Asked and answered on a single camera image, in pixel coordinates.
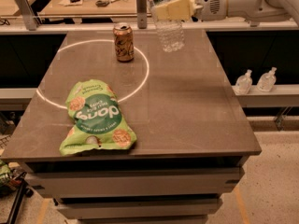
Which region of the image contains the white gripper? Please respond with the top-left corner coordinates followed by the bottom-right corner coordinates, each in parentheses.
top-left (153, 0), bottom-right (227, 21)

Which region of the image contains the clear plastic water bottle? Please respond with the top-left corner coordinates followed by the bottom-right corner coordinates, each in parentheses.
top-left (148, 0), bottom-right (184, 52)

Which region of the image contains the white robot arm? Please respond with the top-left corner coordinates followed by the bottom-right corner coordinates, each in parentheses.
top-left (151, 0), bottom-right (299, 24)

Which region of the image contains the left clear sanitizer bottle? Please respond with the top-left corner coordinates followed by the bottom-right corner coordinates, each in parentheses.
top-left (235, 69), bottom-right (252, 95)

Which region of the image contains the clear sanitizer bottle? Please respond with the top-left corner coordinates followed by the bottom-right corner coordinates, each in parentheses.
top-left (235, 69), bottom-right (252, 95)
top-left (257, 67), bottom-right (277, 92)

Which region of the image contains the right clear sanitizer bottle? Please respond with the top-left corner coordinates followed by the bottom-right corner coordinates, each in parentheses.
top-left (257, 67), bottom-right (277, 92)

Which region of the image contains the gold soda can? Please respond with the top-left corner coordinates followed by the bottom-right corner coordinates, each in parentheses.
top-left (113, 22), bottom-right (134, 63)

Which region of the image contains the green rice cracker bag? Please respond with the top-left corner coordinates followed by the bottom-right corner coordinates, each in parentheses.
top-left (60, 79), bottom-right (136, 156)

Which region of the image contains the grey drawer cabinet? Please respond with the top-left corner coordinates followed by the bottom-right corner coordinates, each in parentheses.
top-left (25, 156), bottom-right (244, 223)

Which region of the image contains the black stand on floor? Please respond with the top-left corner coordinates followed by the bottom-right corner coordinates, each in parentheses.
top-left (5, 172), bottom-right (34, 224)

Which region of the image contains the middle metal bracket post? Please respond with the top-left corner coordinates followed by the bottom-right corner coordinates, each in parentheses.
top-left (136, 0), bottom-right (147, 29)

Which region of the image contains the metal bracket post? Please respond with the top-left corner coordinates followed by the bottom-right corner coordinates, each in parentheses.
top-left (136, 0), bottom-right (147, 29)
top-left (15, 0), bottom-right (39, 31)

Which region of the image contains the left metal bracket post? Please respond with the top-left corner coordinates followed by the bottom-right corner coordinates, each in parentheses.
top-left (15, 0), bottom-right (39, 31)

